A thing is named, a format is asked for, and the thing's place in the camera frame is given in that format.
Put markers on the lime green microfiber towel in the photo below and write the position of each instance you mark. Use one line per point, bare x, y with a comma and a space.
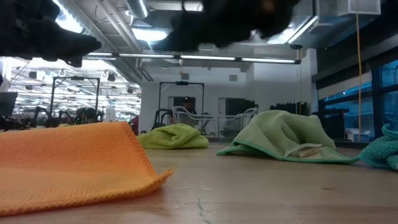
174, 137

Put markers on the round silver ceiling duct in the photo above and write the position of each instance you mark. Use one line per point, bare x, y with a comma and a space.
138, 7

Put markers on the black equipment cabinet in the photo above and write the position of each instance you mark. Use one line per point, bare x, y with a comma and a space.
239, 107

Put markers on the black gantry frame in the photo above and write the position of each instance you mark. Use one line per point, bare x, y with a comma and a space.
53, 93
182, 83

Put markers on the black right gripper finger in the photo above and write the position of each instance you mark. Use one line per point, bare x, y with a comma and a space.
186, 34

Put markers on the clear plastic bin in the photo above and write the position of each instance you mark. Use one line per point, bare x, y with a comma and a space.
186, 109

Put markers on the orange microfiber towel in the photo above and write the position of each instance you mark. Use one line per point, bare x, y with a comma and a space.
77, 161

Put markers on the pale green towel teal hem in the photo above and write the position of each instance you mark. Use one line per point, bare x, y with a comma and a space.
280, 133

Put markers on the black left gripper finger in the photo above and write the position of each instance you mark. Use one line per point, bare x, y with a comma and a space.
65, 46

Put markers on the black monitor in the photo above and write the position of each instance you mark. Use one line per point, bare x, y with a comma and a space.
7, 104

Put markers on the teal microfiber towel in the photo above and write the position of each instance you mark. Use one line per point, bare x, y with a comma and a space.
382, 152

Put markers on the long ceiling light bar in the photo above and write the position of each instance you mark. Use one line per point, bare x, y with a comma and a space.
208, 58

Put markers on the white box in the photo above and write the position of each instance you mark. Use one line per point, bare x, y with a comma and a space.
357, 134

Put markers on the black storage rack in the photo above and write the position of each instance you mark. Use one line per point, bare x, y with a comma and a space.
289, 108

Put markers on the person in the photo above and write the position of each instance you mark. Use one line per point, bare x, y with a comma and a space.
188, 105

